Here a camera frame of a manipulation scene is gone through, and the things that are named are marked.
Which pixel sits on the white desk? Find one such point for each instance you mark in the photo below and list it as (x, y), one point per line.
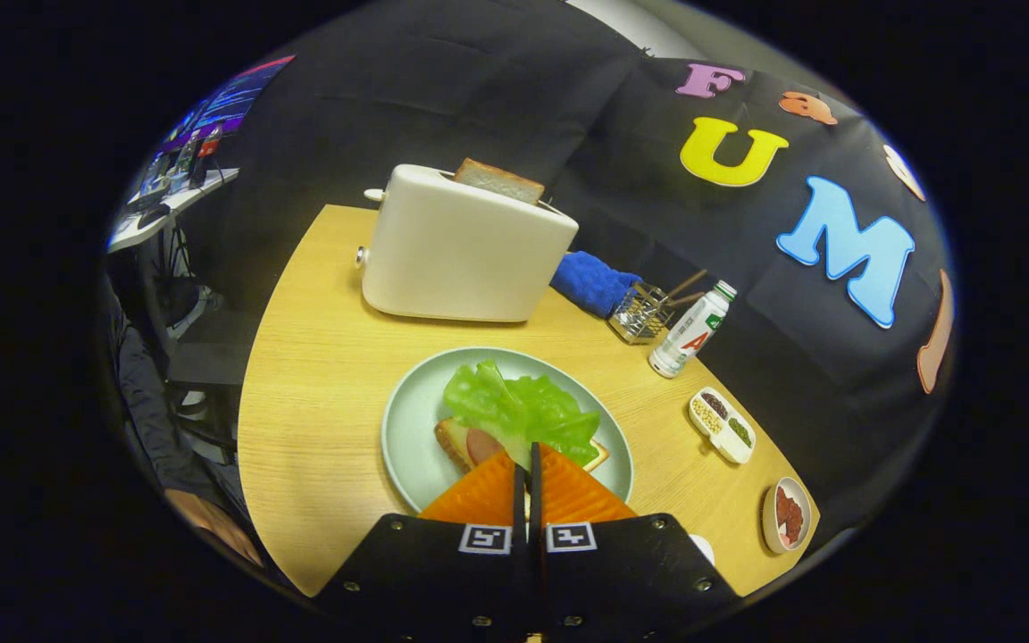
(184, 198)

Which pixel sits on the green lettuce leaf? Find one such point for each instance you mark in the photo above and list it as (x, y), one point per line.
(514, 406)

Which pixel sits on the black chair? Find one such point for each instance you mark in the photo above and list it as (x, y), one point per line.
(211, 348)

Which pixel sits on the brown chopstick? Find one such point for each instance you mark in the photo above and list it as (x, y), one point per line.
(686, 299)
(689, 281)

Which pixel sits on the black backdrop cloth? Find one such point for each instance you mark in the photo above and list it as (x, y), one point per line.
(479, 89)

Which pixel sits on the pale green plate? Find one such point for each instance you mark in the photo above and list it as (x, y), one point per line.
(416, 420)

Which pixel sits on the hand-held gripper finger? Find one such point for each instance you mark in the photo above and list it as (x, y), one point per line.
(535, 509)
(520, 509)

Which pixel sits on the pink ham slice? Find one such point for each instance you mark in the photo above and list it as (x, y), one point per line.
(481, 445)

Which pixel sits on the red meat slices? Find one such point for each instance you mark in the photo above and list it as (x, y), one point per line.
(790, 516)

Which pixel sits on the small white dish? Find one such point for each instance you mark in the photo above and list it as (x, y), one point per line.
(704, 548)

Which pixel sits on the white divided bean dish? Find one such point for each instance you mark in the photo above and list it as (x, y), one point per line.
(722, 427)

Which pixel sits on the blue cloth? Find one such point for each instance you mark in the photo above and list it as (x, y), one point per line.
(590, 281)

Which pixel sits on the white drink bottle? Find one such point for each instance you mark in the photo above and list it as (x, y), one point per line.
(689, 335)

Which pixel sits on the white toaster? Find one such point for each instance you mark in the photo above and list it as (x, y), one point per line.
(461, 250)

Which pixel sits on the toasted bread slice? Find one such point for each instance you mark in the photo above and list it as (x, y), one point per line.
(497, 181)

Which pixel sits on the computer monitor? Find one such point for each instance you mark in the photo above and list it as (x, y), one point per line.
(238, 94)

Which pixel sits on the white bowl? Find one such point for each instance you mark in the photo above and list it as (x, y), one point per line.
(770, 527)

